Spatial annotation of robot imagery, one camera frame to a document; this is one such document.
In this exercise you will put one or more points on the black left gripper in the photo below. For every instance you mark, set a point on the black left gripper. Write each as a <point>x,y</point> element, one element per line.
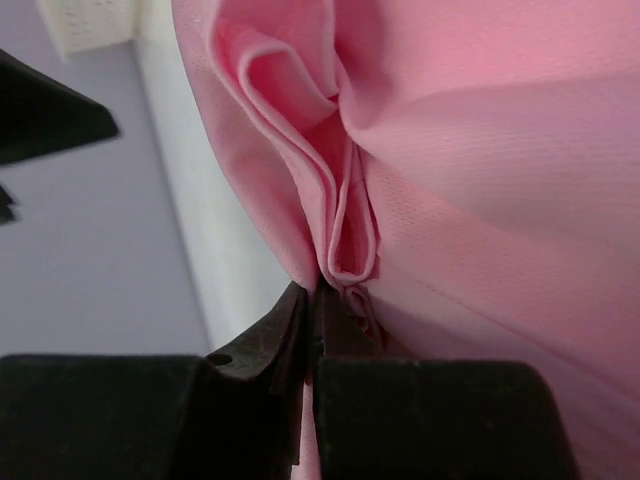
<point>41,116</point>

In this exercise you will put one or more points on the pink t shirt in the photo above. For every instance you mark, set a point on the pink t shirt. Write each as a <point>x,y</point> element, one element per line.
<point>464,173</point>

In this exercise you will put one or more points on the white perforated plastic basket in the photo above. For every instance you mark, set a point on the white perforated plastic basket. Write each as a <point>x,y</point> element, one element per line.
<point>78,26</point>

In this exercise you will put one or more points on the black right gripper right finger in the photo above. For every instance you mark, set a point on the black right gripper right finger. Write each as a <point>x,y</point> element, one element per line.
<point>381,417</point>

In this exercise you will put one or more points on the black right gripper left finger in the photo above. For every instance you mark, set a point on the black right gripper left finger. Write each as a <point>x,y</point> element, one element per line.
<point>233,414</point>

